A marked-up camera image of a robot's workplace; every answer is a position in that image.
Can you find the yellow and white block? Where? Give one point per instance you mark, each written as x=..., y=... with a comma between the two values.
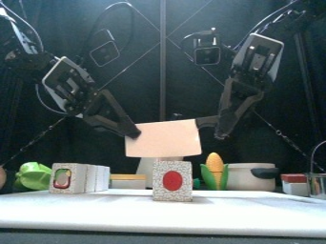
x=129, y=181

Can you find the white toy pot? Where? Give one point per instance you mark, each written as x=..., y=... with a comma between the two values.
x=249, y=178

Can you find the red and white block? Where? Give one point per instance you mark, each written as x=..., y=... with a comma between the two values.
x=294, y=184

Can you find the sushi roll end piece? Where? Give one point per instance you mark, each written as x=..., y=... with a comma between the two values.
x=67, y=178

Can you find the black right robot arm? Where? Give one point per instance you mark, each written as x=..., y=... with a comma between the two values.
x=293, y=19

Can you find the green toy lettuce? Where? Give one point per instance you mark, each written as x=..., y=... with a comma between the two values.
x=34, y=176

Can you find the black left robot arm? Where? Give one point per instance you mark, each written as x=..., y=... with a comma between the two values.
x=17, y=47

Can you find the white cutting board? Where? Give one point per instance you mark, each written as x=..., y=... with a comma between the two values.
x=161, y=213

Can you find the toy corn cob green husk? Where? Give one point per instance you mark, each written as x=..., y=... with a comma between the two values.
x=214, y=168

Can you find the clear glass container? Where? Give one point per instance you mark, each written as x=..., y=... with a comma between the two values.
x=317, y=186

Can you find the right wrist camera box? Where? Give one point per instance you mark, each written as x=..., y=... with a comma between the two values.
x=208, y=52

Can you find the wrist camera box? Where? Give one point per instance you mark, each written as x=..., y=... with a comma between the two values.
x=103, y=50
x=208, y=52

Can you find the small green toy piece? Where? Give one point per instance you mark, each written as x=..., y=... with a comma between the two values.
x=197, y=183

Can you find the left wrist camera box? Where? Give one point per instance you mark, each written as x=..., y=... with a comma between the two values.
x=103, y=50

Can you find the thin white sushi slice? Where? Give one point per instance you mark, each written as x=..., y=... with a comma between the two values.
x=107, y=177
x=91, y=178
x=101, y=178

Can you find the sushi piece red circle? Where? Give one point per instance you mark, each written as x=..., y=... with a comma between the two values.
x=173, y=181

